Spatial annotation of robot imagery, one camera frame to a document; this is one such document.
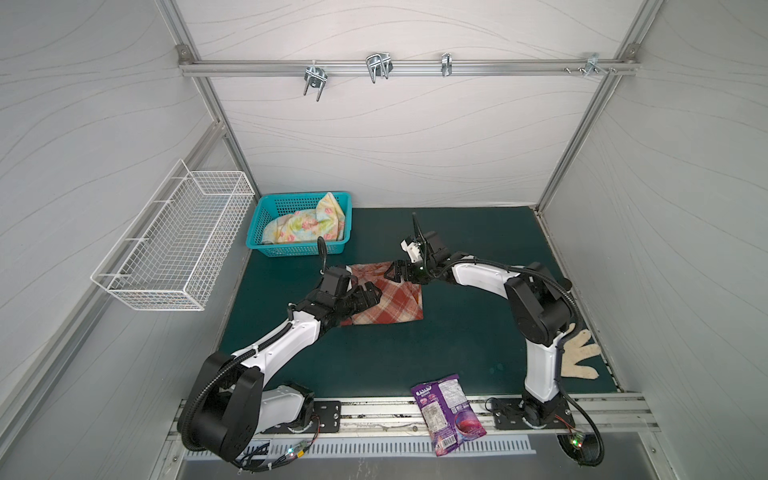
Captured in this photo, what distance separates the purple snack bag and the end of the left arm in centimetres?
27

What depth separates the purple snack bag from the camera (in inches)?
27.8

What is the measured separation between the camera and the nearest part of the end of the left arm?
2.07 ft
